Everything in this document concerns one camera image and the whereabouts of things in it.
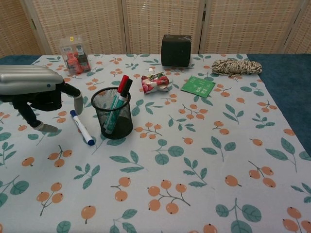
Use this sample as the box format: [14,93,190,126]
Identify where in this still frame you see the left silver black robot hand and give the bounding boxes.
[0,64,84,133]

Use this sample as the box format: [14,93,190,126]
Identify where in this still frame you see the white marker blue cap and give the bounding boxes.
[69,109,95,147]

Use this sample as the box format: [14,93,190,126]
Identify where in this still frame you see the green white marker red cap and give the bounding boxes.
[104,74,130,132]

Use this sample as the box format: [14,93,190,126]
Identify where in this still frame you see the green marker black cap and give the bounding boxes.
[104,78,134,133]

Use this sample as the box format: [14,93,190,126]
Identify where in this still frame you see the black cup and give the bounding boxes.
[90,86,134,140]

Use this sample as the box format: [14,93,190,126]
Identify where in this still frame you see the clear plastic box red items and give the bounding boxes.
[59,35,91,75]

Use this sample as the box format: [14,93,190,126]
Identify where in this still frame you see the crumpled red snack pouch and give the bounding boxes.
[140,67,170,95]

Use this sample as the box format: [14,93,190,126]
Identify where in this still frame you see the woven folding screen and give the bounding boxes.
[0,0,311,59]

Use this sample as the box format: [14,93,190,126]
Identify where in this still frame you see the black cube box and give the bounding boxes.
[161,34,192,67]

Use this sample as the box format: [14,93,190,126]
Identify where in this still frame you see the leaf and berry tablecloth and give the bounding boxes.
[0,53,311,233]

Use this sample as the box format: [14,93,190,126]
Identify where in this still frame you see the green sachet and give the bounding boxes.
[180,75,216,98]

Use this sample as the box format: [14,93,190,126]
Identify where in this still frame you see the coiled beige black rope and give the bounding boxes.
[210,59,263,78]

